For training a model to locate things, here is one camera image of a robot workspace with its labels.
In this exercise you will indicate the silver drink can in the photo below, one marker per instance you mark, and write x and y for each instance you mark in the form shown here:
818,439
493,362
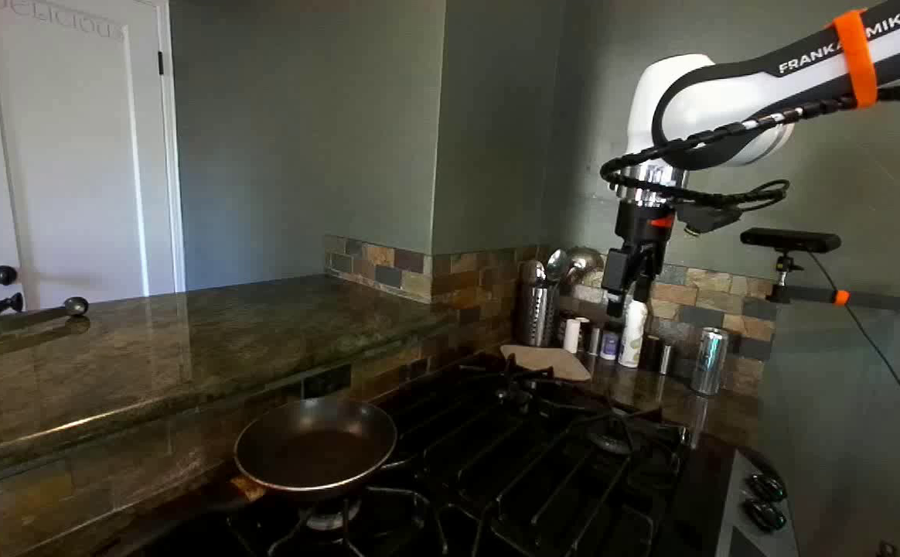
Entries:
713,361

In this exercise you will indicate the white plastic bottle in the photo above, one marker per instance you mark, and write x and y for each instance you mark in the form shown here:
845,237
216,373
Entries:
632,335

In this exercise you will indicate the black stove knob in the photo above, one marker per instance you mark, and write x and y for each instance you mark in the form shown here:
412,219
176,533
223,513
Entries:
766,513
769,484

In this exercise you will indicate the metal ladle in canister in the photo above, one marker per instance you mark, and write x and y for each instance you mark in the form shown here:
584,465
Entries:
565,264

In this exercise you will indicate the dark non-stick frying pan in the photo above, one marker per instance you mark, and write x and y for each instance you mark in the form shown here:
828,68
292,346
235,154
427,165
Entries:
314,447

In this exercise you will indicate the black stereo camera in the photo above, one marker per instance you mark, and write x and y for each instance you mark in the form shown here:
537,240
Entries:
791,240

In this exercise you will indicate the camera mount arm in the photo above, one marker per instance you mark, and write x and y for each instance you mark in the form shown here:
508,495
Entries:
840,298

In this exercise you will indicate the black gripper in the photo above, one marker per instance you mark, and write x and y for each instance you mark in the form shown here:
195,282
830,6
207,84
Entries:
645,230

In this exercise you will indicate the black gas stove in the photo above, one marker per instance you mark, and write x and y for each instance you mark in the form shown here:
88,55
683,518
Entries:
531,465

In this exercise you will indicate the small black shaker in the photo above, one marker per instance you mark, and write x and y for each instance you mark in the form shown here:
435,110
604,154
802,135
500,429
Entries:
656,356

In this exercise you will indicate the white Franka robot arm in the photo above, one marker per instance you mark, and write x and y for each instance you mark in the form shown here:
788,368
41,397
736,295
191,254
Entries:
736,86

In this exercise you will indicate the white panel door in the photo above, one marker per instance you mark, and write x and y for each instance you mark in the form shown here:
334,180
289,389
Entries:
73,154

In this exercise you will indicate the small white shaker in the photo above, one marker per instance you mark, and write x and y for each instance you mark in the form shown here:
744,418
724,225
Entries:
572,335

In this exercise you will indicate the black door knob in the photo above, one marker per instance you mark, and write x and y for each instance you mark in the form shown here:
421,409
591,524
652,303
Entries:
3,273

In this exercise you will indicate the small dark jar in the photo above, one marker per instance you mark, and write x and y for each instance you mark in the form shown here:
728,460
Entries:
610,345

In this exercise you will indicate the beige quilted pot holder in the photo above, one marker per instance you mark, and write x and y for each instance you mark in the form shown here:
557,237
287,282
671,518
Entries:
549,361

